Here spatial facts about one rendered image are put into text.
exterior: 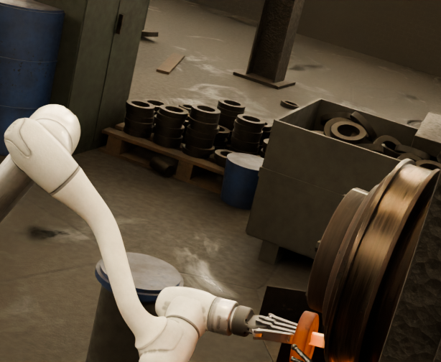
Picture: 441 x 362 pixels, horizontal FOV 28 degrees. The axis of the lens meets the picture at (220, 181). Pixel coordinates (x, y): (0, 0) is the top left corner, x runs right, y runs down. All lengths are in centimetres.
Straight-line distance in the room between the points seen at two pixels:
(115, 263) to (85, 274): 193
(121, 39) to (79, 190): 354
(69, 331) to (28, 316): 18
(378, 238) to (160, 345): 70
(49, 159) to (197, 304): 52
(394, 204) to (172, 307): 76
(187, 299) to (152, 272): 97
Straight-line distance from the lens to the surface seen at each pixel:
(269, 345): 261
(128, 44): 578
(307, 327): 221
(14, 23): 520
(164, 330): 221
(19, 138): 219
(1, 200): 242
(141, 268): 327
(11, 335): 358
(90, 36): 539
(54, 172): 218
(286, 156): 450
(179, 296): 232
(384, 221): 175
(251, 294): 431
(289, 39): 891
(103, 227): 223
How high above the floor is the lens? 181
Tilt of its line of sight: 18 degrees down
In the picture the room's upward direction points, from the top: 14 degrees clockwise
